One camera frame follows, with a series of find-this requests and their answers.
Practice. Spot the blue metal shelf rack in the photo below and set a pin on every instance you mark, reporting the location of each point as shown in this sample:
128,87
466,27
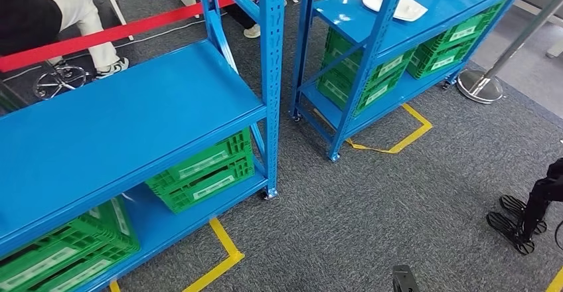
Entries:
110,114
347,13

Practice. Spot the white plastic cover part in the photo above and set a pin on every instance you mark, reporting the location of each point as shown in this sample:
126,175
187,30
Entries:
411,11

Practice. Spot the black robot body part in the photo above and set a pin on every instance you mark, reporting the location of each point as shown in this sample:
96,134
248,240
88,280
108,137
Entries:
405,281

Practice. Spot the person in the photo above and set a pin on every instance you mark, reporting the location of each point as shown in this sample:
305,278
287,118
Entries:
252,31
26,17
534,211

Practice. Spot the yellow floor tape square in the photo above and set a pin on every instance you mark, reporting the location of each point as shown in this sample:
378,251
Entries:
228,248

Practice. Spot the yellow floor tape line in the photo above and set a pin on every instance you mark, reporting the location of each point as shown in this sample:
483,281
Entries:
556,283
418,134

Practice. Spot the red barrier belt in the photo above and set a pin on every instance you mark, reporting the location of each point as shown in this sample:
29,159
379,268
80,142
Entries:
110,32

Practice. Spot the chrome stanchion post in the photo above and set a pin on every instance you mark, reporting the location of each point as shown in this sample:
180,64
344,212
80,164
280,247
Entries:
479,88

